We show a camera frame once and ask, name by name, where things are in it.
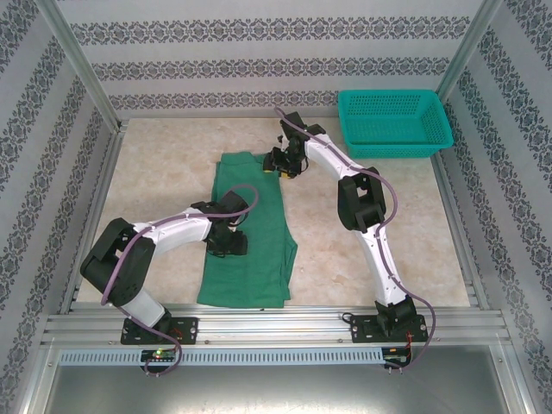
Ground green long pants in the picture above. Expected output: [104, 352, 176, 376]
[197, 150, 299, 308]

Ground wide aluminium mounting beam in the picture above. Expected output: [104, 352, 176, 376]
[41, 304, 514, 348]

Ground teal plastic mesh basket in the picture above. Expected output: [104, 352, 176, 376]
[336, 89, 455, 160]

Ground small circuit board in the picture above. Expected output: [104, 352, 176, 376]
[385, 346, 414, 362]
[141, 349, 178, 363]

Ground grey metal sheet panel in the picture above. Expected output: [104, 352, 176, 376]
[41, 361, 521, 414]

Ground purple robot arm cable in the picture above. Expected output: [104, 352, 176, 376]
[274, 107, 437, 372]
[100, 184, 261, 379]

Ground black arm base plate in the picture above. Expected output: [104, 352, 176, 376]
[348, 313, 428, 345]
[120, 317, 200, 346]

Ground grey slotted cable duct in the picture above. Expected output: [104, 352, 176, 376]
[58, 348, 385, 367]

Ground aluminium frame rail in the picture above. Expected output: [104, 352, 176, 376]
[59, 121, 129, 315]
[430, 150, 492, 311]

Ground aluminium frame post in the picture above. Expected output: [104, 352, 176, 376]
[15, 340, 60, 414]
[499, 340, 543, 414]
[436, 0, 510, 103]
[34, 0, 122, 129]

